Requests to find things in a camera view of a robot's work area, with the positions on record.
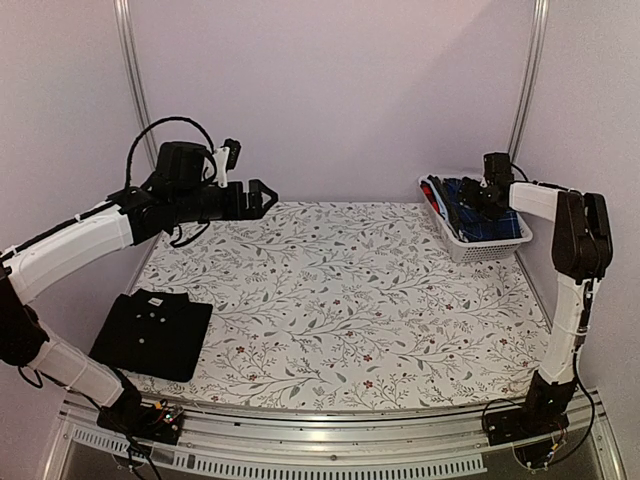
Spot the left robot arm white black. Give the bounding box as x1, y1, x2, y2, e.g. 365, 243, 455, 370
1, 139, 279, 434

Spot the right aluminium frame post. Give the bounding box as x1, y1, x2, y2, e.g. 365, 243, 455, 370
508, 0, 550, 162

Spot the floral patterned table mat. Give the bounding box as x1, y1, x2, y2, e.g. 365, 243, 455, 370
133, 203, 549, 412

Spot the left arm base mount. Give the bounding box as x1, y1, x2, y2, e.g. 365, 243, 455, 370
97, 399, 184, 446

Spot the aluminium front rail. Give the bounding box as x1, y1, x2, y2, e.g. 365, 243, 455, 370
41, 393, 629, 479

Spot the white plastic laundry basket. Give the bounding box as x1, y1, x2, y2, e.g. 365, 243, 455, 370
418, 174, 533, 263

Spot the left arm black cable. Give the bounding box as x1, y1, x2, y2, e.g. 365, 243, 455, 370
122, 117, 215, 194

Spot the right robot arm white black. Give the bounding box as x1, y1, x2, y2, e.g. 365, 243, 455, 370
460, 152, 613, 436

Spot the aluminium frame post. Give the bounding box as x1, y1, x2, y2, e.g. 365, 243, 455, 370
112, 0, 159, 169
508, 0, 550, 162

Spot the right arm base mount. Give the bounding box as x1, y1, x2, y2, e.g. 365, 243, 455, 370
481, 399, 569, 470

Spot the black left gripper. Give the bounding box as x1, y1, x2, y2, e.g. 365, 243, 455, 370
173, 178, 278, 224

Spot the left aluminium frame post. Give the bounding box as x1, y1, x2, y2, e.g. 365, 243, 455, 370
112, 0, 159, 169

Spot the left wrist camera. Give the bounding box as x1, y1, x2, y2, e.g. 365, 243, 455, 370
213, 138, 241, 187

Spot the folded black polo shirt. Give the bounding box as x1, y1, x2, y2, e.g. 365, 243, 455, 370
89, 289, 213, 383

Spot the blue plaid long sleeve shirt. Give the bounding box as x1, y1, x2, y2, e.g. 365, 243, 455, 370
427, 175, 522, 243

